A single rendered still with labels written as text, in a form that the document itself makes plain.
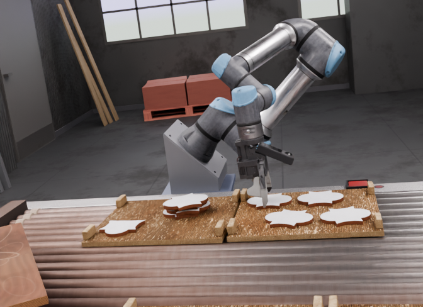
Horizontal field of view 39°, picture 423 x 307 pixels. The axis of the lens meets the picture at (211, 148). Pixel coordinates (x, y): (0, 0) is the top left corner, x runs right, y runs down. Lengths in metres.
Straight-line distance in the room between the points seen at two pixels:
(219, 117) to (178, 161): 0.23
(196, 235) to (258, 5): 8.17
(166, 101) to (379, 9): 3.34
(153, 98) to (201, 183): 6.59
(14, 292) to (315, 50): 1.30
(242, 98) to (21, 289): 0.83
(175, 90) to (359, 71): 2.73
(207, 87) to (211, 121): 6.53
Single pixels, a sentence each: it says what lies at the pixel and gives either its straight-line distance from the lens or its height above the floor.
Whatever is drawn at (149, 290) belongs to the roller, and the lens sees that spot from 1.43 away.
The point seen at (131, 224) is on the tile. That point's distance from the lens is 1.78.
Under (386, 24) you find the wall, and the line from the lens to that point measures 9.11.
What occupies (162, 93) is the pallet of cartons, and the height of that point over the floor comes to 0.38.
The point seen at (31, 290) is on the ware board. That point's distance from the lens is 1.26.
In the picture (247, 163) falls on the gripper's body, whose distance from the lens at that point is 1.77.
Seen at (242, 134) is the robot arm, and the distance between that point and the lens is 1.76.
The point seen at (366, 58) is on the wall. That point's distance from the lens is 9.11.
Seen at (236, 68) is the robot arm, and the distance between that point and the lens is 1.85.
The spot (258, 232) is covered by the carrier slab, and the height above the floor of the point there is 0.94.
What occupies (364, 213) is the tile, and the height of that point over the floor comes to 0.95.
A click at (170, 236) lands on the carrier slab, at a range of 1.67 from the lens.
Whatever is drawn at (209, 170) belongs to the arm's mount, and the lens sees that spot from 2.20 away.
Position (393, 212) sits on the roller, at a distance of 1.77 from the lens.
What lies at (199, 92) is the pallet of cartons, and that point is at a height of 0.34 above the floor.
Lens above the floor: 1.54
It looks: 13 degrees down
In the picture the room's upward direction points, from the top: 7 degrees counter-clockwise
